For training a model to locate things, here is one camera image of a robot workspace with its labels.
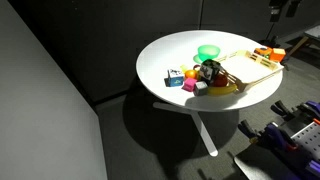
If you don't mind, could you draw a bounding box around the checkered soft fabric toy cube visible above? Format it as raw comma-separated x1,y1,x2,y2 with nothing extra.
199,58,222,85

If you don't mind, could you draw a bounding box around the green plastic bowl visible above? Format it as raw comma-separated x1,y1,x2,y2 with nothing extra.
197,44,221,63

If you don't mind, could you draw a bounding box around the white blue patterned toy cube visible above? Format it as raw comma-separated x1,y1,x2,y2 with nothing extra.
163,68,185,88

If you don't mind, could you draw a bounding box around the pink toy cube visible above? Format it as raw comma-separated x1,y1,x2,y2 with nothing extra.
181,77,198,93

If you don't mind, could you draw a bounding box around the orange round toy fruit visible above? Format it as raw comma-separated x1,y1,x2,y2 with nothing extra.
184,69,198,80

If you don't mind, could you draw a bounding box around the grey toy cube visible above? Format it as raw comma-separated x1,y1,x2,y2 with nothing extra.
193,80,209,97

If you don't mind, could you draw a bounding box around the white table leg base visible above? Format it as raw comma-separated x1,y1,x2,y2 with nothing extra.
152,101,219,158

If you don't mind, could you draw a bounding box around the red toy tomato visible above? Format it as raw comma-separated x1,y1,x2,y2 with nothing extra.
213,73,229,88

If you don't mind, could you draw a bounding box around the yellow toy banana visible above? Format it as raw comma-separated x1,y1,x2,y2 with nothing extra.
206,83,238,97

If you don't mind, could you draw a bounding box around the wooden slatted tray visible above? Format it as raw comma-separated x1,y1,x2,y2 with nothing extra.
213,49,285,94

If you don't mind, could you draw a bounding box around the plain orange toy cube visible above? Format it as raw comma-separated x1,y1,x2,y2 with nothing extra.
269,47,287,63

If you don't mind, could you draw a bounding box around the black purple spring clamp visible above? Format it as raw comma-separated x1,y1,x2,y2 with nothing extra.
237,119,298,152
269,99,320,122

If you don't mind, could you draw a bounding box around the grey perforated metal plate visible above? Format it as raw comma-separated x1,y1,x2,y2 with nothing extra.
290,120,320,158

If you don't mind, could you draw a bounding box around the black hanging device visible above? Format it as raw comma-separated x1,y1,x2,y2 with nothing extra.
285,0,303,18

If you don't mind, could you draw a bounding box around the wooden legged side table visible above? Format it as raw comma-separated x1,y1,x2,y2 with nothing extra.
288,24,320,57

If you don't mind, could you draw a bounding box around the purple clamp body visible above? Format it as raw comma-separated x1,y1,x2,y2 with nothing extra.
298,156,320,180

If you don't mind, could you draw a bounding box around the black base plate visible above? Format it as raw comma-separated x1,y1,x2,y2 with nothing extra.
233,146,301,180

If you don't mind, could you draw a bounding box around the black hanging camera mount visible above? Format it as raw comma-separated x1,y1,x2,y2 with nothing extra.
268,0,285,23

